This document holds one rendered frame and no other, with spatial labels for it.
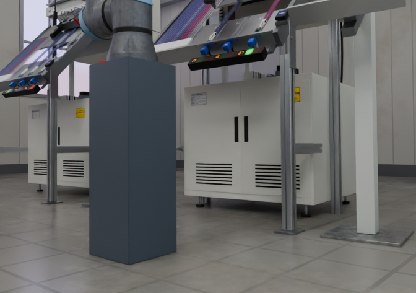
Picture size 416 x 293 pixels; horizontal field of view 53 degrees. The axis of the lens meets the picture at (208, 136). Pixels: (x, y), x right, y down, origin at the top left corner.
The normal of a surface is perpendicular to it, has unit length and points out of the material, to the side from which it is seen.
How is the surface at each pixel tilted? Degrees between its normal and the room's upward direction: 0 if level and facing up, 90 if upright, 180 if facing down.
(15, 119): 90
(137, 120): 90
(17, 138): 90
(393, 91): 90
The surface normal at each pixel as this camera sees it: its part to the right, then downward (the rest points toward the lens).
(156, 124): 0.76, -0.02
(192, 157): -0.59, -0.02
